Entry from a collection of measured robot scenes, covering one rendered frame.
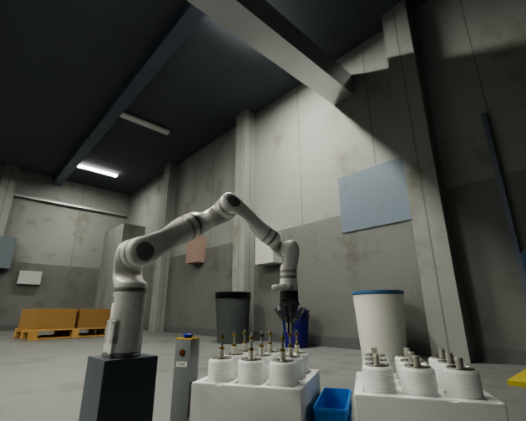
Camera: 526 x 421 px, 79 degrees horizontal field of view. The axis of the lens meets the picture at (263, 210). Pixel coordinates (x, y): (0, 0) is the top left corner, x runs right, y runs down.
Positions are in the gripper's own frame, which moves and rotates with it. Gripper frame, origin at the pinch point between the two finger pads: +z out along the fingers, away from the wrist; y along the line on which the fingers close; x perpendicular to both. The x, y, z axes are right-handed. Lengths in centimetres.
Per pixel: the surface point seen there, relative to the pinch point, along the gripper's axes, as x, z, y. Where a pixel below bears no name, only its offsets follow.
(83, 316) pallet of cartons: -240, 1, 498
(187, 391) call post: 17.5, 22.4, 34.9
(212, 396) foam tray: 23.2, 21.3, 19.0
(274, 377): 16.1, 15.1, -1.0
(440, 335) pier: -220, 14, -48
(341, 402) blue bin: -17.9, 28.0, -13.3
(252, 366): 17.5, 11.9, 6.6
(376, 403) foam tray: 13.9, 19.6, -33.0
